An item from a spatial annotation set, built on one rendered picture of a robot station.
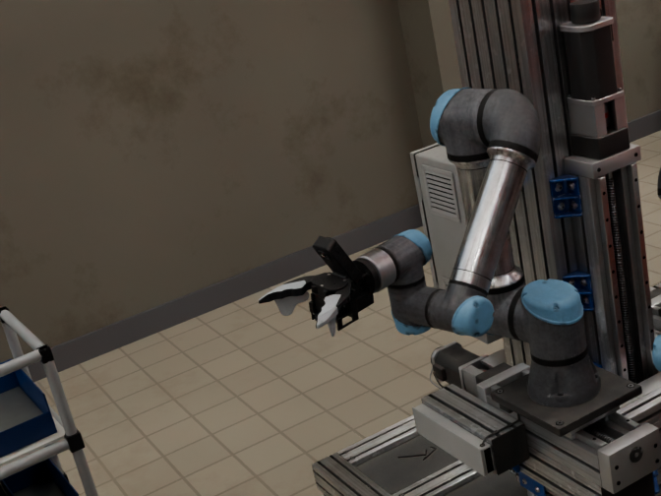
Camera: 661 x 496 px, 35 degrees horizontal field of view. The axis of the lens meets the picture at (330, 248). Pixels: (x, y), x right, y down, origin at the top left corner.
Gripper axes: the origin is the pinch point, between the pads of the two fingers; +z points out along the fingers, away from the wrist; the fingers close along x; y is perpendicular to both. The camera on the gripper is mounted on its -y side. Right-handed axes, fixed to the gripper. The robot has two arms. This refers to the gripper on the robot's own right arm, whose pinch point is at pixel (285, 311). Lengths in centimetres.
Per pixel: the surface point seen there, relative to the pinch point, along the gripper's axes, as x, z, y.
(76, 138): 278, -119, 62
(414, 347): 131, -169, 143
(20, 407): 103, 9, 59
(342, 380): 140, -136, 144
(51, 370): 84, 7, 41
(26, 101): 285, -103, 41
